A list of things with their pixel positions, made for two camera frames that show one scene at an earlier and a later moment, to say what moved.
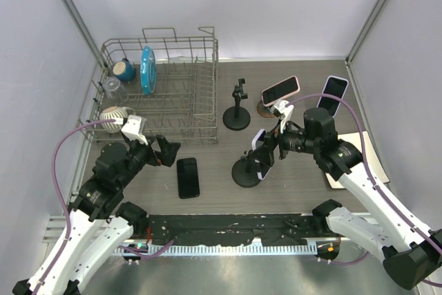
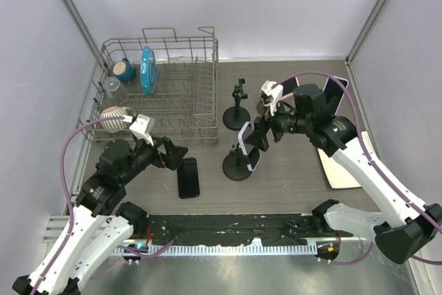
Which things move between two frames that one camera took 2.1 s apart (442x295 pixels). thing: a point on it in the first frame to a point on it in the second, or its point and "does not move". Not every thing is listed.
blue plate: x=148 y=70 does not move
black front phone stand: x=237 y=118 does not move
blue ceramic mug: x=124 y=70 does not move
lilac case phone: x=260 y=137 to x=253 y=153
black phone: x=188 y=177 does not move
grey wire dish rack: x=162 y=87 does not move
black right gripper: x=266 y=152 to x=258 y=137
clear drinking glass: x=114 y=91 does not move
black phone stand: x=244 y=171 to x=235 y=166
